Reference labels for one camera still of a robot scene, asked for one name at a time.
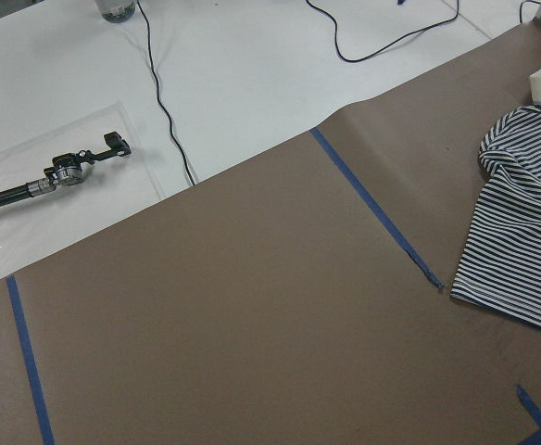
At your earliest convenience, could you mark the navy white striped polo shirt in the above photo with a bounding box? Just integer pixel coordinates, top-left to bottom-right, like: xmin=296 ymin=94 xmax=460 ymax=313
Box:
xmin=451 ymin=69 xmax=541 ymax=328

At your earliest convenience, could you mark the black tripod pole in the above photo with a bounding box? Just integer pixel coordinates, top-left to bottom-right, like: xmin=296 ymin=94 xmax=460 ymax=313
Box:
xmin=0 ymin=132 xmax=132 ymax=208

